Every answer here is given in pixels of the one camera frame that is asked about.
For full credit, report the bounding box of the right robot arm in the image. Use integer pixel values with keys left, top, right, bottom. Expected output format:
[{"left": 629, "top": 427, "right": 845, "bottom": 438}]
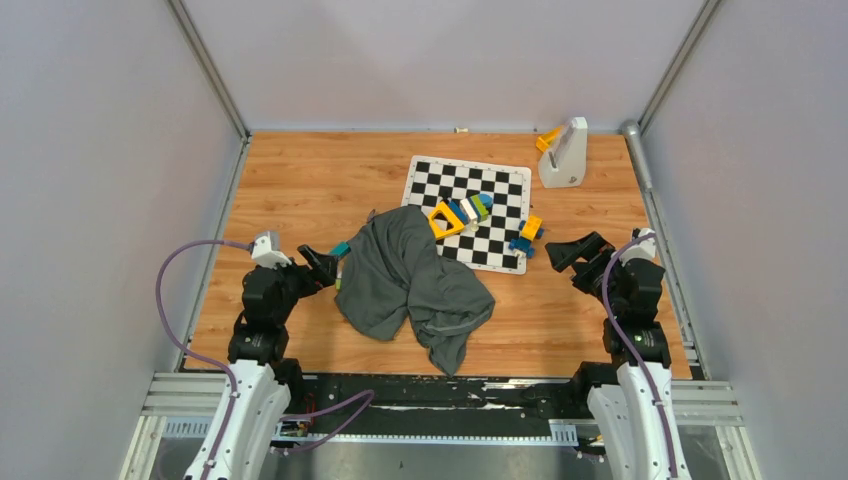
[{"left": 545, "top": 228, "right": 691, "bottom": 479}]

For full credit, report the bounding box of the orange clip behind stand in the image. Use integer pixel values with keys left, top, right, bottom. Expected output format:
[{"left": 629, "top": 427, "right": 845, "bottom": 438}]
[{"left": 535, "top": 125, "right": 564, "bottom": 153}]

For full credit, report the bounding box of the white wedge stand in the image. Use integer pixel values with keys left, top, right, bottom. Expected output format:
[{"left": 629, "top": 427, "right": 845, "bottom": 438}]
[{"left": 538, "top": 117, "right": 588, "bottom": 188}]

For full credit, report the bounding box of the colourful stacked block tower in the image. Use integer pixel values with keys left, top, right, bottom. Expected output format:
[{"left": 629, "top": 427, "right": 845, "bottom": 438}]
[{"left": 447, "top": 193, "right": 494, "bottom": 225}]

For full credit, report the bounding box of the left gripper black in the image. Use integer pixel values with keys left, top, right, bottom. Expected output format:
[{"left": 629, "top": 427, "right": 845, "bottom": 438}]
[{"left": 263, "top": 245, "right": 339, "bottom": 325}]

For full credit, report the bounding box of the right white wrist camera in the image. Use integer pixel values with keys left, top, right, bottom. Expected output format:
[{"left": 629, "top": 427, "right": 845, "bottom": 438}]
[{"left": 619, "top": 228, "right": 657, "bottom": 265}]

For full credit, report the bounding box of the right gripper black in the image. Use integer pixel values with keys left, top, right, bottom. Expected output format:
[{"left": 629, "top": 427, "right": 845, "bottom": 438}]
[{"left": 543, "top": 231, "right": 623, "bottom": 316}]

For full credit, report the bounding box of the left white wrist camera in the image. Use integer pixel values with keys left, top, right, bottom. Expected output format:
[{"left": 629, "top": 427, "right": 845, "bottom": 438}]
[{"left": 251, "top": 231, "right": 292, "bottom": 269}]

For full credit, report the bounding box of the aluminium frame rail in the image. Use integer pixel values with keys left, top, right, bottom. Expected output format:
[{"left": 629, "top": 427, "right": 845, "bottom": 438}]
[{"left": 120, "top": 371, "right": 761, "bottom": 479}]

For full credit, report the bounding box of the black white checkerboard mat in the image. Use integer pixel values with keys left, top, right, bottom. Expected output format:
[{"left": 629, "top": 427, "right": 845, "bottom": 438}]
[{"left": 401, "top": 155, "right": 532, "bottom": 275}]

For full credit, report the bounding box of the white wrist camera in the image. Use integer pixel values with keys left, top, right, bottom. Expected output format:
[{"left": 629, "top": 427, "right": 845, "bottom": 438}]
[
  {"left": 251, "top": 231, "right": 292, "bottom": 269},
  {"left": 619, "top": 228, "right": 657, "bottom": 265}
]

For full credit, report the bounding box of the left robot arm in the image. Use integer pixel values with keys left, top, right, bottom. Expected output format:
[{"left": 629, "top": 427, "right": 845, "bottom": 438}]
[{"left": 184, "top": 239, "right": 342, "bottom": 479}]

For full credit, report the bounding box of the yellow triangle block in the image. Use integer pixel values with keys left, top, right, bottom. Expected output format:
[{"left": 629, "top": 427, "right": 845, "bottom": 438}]
[{"left": 427, "top": 201, "right": 466, "bottom": 240}]

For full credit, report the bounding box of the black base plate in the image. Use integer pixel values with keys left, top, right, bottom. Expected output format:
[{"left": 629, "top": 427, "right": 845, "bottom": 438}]
[{"left": 286, "top": 374, "right": 599, "bottom": 441}]

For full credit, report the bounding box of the teal rectangular block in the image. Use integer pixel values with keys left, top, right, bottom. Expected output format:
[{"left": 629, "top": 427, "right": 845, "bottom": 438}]
[{"left": 329, "top": 242, "right": 351, "bottom": 259}]

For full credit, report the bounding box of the grey t-shirt garment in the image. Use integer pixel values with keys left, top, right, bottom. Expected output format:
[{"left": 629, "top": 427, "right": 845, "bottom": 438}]
[{"left": 335, "top": 206, "right": 496, "bottom": 376}]

